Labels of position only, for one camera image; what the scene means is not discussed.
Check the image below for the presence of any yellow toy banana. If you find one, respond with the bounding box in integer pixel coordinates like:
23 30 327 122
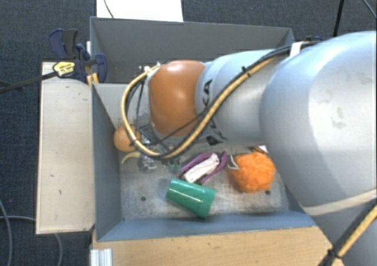
121 151 141 166

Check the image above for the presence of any orange fruit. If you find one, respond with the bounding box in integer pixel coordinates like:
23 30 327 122
113 125 143 153

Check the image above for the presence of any grey metal bin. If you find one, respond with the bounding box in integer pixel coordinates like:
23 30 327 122
89 16 318 243

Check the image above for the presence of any green plastic cup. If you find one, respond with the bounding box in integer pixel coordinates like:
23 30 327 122
165 178 217 220

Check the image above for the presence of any purple and white brush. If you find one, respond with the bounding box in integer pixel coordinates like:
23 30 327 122
177 150 229 186

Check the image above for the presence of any pale wood flat board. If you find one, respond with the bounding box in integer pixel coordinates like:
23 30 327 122
35 61 96 235

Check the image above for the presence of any orange mesh sponge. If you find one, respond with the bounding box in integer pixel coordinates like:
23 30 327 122
227 152 277 194

